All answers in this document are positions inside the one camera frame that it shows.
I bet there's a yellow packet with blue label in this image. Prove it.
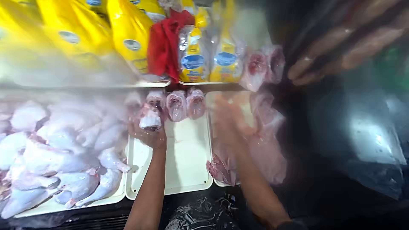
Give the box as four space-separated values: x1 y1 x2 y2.
178 26 209 83
209 30 246 83

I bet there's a green object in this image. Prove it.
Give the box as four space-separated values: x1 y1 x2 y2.
367 45 409 93

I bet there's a person's right forearm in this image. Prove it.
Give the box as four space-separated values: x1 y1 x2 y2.
228 137 307 230

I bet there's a raw chicken piece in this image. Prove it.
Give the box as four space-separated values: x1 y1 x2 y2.
240 50 268 92
146 89 167 117
264 45 286 85
186 88 206 120
166 90 187 122

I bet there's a red cloth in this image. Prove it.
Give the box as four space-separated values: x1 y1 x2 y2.
147 9 195 83

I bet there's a person's left forearm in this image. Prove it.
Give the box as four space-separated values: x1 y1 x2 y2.
124 146 167 230

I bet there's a pile of yellow bags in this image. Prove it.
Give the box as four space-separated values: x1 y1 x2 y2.
0 0 167 75

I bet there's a pile of chicken leg quarters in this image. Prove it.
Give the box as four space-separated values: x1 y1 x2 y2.
0 100 131 220

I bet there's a person's body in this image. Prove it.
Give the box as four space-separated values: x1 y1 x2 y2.
164 191 241 230

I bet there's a pale skinned chicken piece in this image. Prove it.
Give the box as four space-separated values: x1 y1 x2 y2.
139 102 162 132

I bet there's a clear plastic bag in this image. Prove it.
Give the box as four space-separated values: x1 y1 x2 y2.
307 64 408 201

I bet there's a person's right hand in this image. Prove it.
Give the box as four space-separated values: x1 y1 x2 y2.
212 93 258 144

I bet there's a white tray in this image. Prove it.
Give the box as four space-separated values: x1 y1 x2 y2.
125 92 213 200
13 136 129 219
205 91 260 187
179 81 242 86
0 75 172 89

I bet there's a person's left hand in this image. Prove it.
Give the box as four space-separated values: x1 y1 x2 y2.
128 111 167 150

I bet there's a large pink raw chicken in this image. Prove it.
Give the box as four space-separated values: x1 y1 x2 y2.
246 93 288 186

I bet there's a dark red raw meat piece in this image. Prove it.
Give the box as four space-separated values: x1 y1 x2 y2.
206 144 238 187

